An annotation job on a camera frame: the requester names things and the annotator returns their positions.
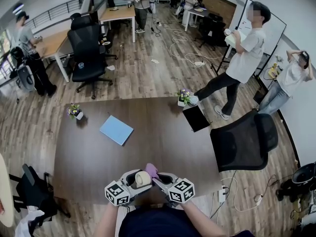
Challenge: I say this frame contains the dark table white legs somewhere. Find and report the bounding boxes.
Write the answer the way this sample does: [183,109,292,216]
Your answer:
[184,7,210,32]

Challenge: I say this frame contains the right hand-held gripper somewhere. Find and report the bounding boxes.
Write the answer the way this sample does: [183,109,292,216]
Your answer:
[151,171,196,204]

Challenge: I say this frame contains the whiteboard on black stand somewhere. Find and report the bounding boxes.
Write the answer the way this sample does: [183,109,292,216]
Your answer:
[212,0,287,83]

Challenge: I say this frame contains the cream handheld fan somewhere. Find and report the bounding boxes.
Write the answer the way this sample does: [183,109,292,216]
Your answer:
[130,171,152,189]

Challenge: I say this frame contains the black high-back office chair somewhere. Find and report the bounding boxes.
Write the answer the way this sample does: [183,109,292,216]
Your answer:
[67,12,119,100]

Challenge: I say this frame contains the black round seat chair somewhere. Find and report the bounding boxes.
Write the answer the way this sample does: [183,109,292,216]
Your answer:
[275,161,316,203]

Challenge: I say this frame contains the white plastic bag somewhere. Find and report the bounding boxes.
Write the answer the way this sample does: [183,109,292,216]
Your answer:
[14,206,45,237]

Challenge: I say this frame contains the grey chair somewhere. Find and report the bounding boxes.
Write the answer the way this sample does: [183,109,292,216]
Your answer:
[16,64,35,92]

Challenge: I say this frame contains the black tablet sleeve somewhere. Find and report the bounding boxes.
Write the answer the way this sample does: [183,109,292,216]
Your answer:
[182,105,211,133]

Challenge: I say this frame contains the white cable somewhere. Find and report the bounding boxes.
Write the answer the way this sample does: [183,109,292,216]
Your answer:
[212,176,264,219]
[169,27,223,68]

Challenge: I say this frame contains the white box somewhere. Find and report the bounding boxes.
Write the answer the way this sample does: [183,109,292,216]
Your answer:
[224,28,247,46]

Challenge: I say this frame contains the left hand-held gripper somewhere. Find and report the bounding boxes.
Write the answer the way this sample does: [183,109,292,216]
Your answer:
[104,169,154,206]

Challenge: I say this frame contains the person's right forearm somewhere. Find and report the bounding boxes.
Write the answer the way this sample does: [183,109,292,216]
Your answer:
[181,200,228,237]

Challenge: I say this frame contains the wooden table with white legs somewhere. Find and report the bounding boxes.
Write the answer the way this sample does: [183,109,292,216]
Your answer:
[34,29,75,83]
[99,5,136,43]

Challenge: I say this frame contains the black mesh office chair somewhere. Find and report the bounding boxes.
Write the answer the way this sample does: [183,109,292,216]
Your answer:
[209,110,279,174]

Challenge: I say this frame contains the person's dark navy clothing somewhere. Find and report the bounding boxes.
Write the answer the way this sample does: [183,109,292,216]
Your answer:
[118,203,255,237]

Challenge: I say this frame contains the potted purple flowers white pot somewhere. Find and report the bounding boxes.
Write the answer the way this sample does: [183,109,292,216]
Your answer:
[176,88,192,107]
[67,103,84,120]

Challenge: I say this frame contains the black metal railing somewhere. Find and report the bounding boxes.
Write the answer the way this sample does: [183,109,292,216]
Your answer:
[23,0,83,29]

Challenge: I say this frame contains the round beige table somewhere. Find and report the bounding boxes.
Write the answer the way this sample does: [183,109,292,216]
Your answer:
[0,153,15,228]

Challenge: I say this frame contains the light blue notebook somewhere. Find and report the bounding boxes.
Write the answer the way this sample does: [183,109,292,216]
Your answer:
[99,115,134,147]

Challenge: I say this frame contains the purple cloth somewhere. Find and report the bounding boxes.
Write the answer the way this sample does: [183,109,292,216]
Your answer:
[144,163,160,181]

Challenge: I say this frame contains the black armrest office chair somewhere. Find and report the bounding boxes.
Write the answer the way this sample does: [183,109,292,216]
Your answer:
[8,163,71,227]

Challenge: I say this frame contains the yellow device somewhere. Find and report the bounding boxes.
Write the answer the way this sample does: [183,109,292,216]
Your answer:
[263,62,284,81]

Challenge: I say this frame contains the person's left forearm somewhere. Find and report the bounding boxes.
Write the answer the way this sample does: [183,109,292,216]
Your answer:
[92,202,119,237]

